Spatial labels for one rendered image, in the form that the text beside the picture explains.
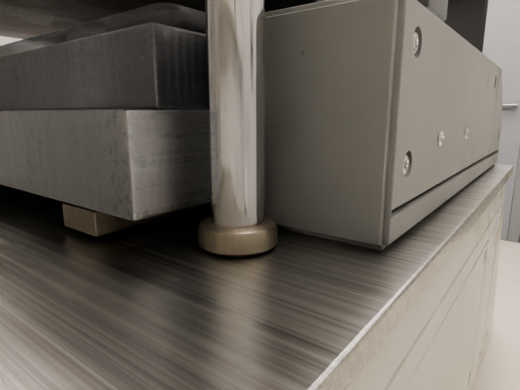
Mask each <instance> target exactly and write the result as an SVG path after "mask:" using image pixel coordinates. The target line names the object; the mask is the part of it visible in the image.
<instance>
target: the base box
mask: <svg viewBox="0 0 520 390"><path fill-rule="evenodd" d="M504 199H505V185H504V186H503V187H502V188H501V190H500V191H499V193H498V194H497V195H496V197H495V198H494V199H493V200H492V201H491V203H490V204H489V205H488V207H487V208H486V210H485V211H484V213H483V214H482V215H481V216H480V217H479V218H478V220H477V221H476V223H475V224H474V225H473V227H472V228H471V229H470V230H469V231H468V233H467V234H466V236H465V237H464V238H463V240H462V241H461V242H460V243H459V245H458V246H457V247H456V248H455V250H454V251H453V253H452V254H451V255H450V257H449V258H448V259H447V260H446V261H445V263H444V264H443V266H442V267H441V268H440V270H439V271H438V272H437V273H436V274H435V276H434V277H433V278H432V280H431V281H430V282H429V284H428V285H427V287H426V288H425V289H424V290H423V291H422V293H421V294H420V295H419V297H418V298H417V300H416V301H415V302H414V303H413V304H412V306H411V307H410V308H409V310H408V311H407V312H406V314H405V315H404V317H403V318H402V319H401V320H400V321H399V323H398V324H397V325H396V327H395V328H394V330H393V331H392V332H391V333H390V334H389V335H388V337H387V338H386V340H385V341H384V343H383V344H382V345H381V346H380V348H379V349H378V350H377V351H376V353H375V354H374V355H373V357H372V358H371V360H370V361H369V362H368V363H367V364H366V365H365V367H364V368H363V370H362V371H361V373H360V374H359V375H358V376H357V377H356V378H355V380H354V381H353V383H352V384H351V386H350V387H349V388H348V389H347V390H471V389H472V387H473V383H474V379H475V377H476V374H477V370H478V368H479V367H480V366H481V362H482V359H483V356H484V352H485V349H486V346H487V343H488V339H489V337H490V334H491V329H492V327H493V321H494V305H495V296H496V286H497V277H498V261H499V251H500V243H501V226H502V217H503V208H504Z"/></svg>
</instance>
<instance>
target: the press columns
mask: <svg viewBox="0 0 520 390"><path fill-rule="evenodd" d="M205 20H206V49H207V105H208V133H209V162H210V217H207V218H205V219H203V220H202V221H201V222H200V224H199V227H198V244H199V246H200V247H201V248H202V249H203V250H205V251H207V252H209V253H211V254H213V255H219V256H224V257H248V256H253V255H260V254H262V253H265V252H267V251H269V250H271V249H272V248H273V247H275V246H276V245H277V242H278V227H277V224H276V222H275V221H274V220H273V219H272V218H270V217H267V216H265V0H205Z"/></svg>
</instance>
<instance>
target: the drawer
mask: <svg viewBox="0 0 520 390"><path fill-rule="evenodd" d="M0 184H1V185H4V186H9V187H12V188H15V189H18V190H23V191H26V192H29V193H34V194H37V195H40V196H44V197H49V198H51V199H54V200H59V201H63V202H66V203H64V204H63V205H62V206H63V219H64V225H65V226H67V227H69V228H73V229H75V230H78V231H82V232H84V233H86V234H90V235H93V236H95V237H98V236H102V235H104V234H110V233H113V232H116V231H121V230H124V229H128V228H133V227H136V226H139V225H143V224H148V223H151V222H154V221H159V220H162V219H166V218H169V217H174V216H177V215H181V214H185V213H189V212H192V211H195V210H200V209H204V208H207V207H210V162H209V133H208V110H205V109H151V108H106V109H58V110H10V111H0Z"/></svg>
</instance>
